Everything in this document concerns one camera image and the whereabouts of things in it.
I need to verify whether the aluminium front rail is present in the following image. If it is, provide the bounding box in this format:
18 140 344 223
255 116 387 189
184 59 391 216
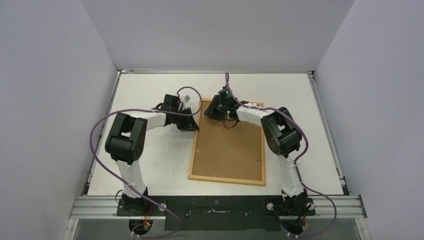
69 195 367 220

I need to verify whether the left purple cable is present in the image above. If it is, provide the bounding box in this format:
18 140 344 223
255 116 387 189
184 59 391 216
90 86 204 239

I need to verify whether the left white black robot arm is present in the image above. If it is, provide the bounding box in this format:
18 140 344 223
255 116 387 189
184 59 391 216
105 94 200 216

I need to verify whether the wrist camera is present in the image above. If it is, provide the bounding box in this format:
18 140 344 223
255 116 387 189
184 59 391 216
180 95 191 104
217 87 237 106

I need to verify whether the brown frame backing board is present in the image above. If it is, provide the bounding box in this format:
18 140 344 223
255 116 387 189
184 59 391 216
192 101 263 182

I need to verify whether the yellow wooden picture frame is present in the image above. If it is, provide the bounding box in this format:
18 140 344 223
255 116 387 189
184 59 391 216
187 97 267 187

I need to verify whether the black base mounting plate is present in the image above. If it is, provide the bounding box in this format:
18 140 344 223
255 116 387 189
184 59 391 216
116 195 316 232

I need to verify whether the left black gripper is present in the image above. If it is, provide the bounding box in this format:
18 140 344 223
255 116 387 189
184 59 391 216
172 107 199 132

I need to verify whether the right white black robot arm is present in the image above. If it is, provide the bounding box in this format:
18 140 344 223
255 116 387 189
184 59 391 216
203 94 315 216

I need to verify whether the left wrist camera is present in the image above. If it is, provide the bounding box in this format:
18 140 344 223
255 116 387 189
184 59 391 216
180 95 191 104

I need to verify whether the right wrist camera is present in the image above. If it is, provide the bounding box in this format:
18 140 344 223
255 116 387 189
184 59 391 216
217 87 237 106

